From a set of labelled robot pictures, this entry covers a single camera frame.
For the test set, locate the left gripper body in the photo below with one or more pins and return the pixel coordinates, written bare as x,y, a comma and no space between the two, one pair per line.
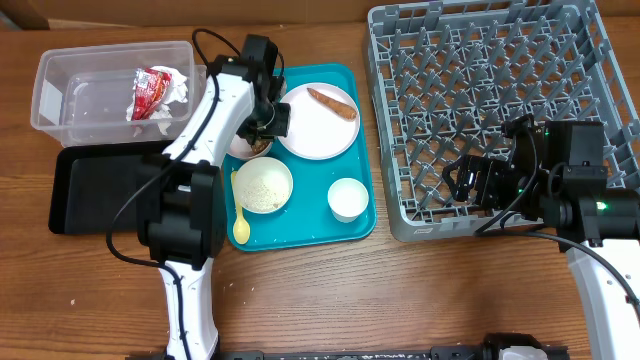
267,122

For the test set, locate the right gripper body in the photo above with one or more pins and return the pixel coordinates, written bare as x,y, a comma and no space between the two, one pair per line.
496,190

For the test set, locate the brown food chunk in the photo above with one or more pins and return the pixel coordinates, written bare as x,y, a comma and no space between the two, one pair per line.
259,146

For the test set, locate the pink bowl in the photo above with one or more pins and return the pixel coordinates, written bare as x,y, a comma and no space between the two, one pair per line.
241,149

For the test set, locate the white bowl with rice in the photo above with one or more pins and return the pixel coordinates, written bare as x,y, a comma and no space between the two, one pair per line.
262,185

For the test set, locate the white napkin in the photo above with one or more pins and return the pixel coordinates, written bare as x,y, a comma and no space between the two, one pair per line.
176,93

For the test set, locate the red snack wrapper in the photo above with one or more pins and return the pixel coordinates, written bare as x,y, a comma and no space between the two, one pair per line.
149,90

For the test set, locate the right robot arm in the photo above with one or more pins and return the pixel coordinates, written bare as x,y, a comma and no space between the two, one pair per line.
556,175

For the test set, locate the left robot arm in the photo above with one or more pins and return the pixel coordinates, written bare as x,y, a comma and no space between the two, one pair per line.
180,205

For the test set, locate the grey dishwasher rack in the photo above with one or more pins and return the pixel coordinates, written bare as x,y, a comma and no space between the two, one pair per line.
444,75

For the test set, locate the clear plastic waste bin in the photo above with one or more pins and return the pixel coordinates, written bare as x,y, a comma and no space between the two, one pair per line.
81,94

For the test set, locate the large white plate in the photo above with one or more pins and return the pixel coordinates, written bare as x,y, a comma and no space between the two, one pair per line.
315,131

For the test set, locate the teal serving tray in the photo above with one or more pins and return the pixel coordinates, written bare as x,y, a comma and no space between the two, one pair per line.
306,219

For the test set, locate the white cup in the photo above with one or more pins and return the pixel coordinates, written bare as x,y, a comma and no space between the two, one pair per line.
348,198

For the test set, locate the yellow plastic spoon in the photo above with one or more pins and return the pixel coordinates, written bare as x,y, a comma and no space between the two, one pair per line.
241,228

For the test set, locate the black plastic tray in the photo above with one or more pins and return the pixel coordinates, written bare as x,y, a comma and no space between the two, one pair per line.
93,182

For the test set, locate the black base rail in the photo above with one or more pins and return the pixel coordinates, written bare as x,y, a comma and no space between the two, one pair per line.
495,346

